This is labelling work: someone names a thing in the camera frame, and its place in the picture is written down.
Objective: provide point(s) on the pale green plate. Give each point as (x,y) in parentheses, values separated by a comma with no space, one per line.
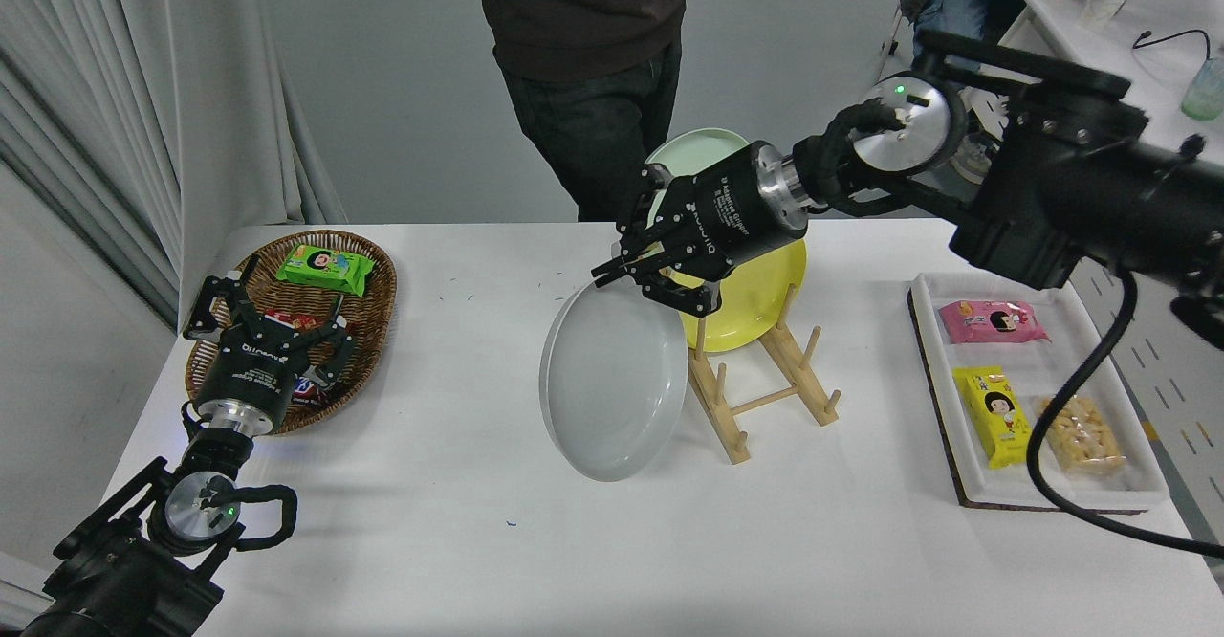
(698,149)

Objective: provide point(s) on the grey curtain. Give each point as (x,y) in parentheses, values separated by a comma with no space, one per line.
(143,92)

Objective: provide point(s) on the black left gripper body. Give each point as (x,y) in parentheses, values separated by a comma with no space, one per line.
(251,369)

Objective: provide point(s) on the green snack pack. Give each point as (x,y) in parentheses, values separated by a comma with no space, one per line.
(325,269)

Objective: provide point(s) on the white side desk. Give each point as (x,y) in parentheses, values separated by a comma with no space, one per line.
(1147,6)

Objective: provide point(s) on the pink snack pack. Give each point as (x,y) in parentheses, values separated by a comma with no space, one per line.
(985,321)

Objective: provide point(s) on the pale green bottle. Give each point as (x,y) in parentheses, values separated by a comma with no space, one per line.
(1203,92)

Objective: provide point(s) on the red snack bar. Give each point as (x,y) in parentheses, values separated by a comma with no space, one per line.
(301,318)

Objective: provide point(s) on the white tray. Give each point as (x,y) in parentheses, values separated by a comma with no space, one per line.
(1061,369)

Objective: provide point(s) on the blue white snack bar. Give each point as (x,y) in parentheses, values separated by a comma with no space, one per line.
(306,390)

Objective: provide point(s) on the wooden plate rack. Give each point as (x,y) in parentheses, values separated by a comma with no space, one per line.
(736,441)

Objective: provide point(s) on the clear bag of puffs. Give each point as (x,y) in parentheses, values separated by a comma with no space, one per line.
(1085,436)

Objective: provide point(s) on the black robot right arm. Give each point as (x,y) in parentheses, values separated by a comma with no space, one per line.
(1081,168)

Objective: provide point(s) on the brown wicker basket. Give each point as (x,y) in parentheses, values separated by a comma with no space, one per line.
(378,283)

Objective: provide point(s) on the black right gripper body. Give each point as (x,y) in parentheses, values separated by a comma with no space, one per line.
(736,211)

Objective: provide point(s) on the seated person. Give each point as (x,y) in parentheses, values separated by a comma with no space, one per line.
(956,6)

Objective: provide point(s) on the white chair leg with caster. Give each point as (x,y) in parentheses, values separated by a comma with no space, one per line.
(889,44)

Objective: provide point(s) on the yellow plate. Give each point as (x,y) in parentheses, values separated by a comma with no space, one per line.
(755,302)

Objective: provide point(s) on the standing person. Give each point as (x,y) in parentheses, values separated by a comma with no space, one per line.
(574,25)

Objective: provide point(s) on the yellow snack pack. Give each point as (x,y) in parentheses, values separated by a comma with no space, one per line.
(999,417)

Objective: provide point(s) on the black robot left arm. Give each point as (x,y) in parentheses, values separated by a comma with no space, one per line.
(115,580)

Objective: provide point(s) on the grey plate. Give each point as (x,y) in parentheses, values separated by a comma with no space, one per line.
(612,398)

